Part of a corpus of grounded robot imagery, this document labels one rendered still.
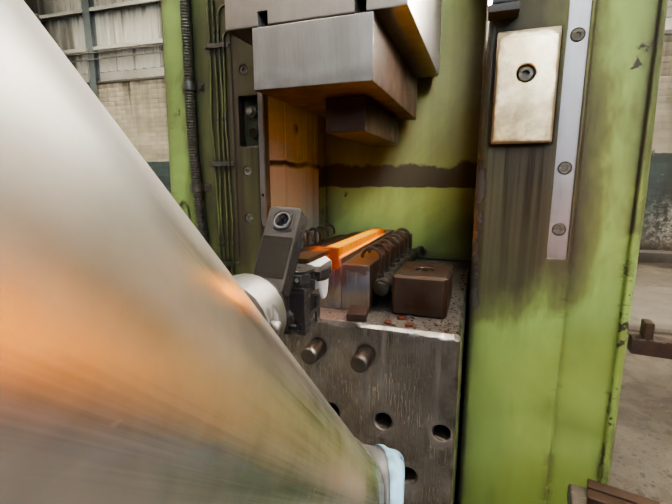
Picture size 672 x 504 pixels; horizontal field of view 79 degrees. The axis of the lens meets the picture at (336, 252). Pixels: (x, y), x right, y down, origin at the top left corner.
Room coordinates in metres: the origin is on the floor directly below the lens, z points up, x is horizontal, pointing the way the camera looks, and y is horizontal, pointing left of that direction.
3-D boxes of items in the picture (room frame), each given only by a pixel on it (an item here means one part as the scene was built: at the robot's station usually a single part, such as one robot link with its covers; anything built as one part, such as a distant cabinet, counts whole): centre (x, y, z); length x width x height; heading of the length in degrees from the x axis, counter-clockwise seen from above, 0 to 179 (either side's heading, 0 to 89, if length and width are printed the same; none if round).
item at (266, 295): (0.42, 0.10, 0.98); 0.10 x 0.05 x 0.09; 71
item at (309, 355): (0.58, 0.03, 0.87); 0.04 x 0.03 x 0.03; 160
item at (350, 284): (0.86, -0.03, 0.96); 0.42 x 0.20 x 0.09; 160
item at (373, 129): (0.89, -0.07, 1.24); 0.30 x 0.07 x 0.06; 160
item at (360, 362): (0.55, -0.04, 0.87); 0.04 x 0.03 x 0.03; 160
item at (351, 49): (0.86, -0.03, 1.32); 0.42 x 0.20 x 0.10; 160
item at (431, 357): (0.85, -0.09, 0.69); 0.56 x 0.38 x 0.45; 160
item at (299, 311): (0.50, 0.07, 0.97); 0.12 x 0.08 x 0.09; 161
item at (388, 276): (0.79, -0.13, 0.95); 0.34 x 0.03 x 0.03; 160
